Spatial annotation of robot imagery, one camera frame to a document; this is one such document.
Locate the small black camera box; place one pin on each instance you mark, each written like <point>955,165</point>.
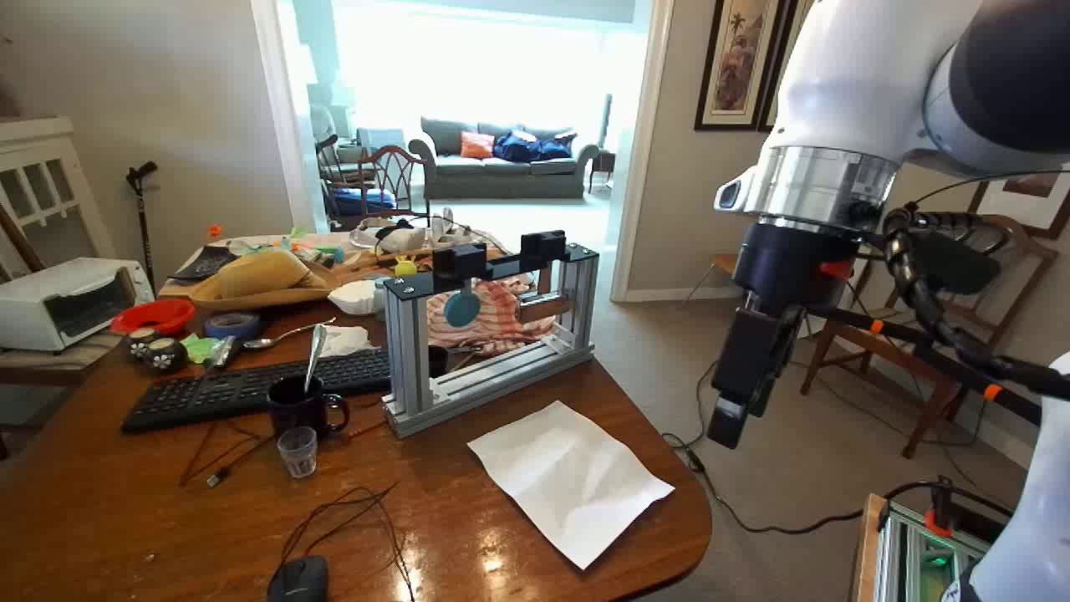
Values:
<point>460,267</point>

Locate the white bowl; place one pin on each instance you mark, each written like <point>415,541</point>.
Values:
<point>355,295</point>

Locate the black pole with orange tape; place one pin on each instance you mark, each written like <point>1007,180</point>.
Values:
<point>947,363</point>

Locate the small clear glass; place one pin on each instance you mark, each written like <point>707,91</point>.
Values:
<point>298,456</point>

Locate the grey aluminium frame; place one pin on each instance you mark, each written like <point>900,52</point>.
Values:
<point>402,356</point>

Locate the silver spoon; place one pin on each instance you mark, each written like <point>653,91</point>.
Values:
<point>315,356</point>

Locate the orange striped cloth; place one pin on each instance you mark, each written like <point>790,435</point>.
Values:
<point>497,319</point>

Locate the yellow green ball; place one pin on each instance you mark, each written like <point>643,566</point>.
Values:
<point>407,269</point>

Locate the teal round disc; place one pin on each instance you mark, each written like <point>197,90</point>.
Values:
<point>461,308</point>

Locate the black walking cane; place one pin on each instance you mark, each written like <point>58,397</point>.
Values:
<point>141,173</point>

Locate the black flat tray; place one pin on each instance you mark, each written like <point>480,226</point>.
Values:
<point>206,267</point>

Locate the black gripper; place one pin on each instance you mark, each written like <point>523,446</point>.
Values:
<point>788,269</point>

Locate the white matted framed picture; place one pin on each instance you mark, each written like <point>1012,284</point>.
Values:
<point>1042,205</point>

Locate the black framed picture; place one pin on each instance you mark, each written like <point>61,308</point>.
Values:
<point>776,79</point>
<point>736,61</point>

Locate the orange cushion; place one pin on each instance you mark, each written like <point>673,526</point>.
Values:
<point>477,145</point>

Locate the dark wooden dining chair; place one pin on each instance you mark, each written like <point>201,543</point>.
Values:
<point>392,170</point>

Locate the blue seat cushion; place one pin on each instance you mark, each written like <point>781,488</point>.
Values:
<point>363,202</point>

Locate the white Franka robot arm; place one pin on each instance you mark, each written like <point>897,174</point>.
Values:
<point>856,79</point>

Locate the blue tape roll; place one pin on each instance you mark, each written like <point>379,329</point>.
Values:
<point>231,325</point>

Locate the black computer keyboard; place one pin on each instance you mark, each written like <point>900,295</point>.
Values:
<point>211,393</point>

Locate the black mug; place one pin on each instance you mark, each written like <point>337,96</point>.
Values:
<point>298,410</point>

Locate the black round container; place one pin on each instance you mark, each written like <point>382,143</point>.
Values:
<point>155,356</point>

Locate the mustard yellow cloth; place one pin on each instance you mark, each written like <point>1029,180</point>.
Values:
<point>261,275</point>

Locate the wide black camera box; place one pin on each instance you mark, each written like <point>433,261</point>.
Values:
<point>544,250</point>

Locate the brown wooden chair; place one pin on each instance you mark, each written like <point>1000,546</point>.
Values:
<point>938,413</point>

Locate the black computer mouse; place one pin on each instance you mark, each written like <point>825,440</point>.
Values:
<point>298,582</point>

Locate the green crumpled item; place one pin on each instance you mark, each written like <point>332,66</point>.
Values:
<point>201,348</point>

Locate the wooden crate with metal rails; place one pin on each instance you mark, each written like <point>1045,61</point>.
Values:
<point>906,557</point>

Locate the white napkin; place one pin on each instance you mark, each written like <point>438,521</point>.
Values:
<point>344,341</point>

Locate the red bowl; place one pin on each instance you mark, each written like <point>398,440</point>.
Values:
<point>155,317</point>

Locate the orange black clamp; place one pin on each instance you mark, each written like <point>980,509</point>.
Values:
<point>944,513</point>

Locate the dark grey sofa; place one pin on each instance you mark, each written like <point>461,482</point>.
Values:
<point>504,180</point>

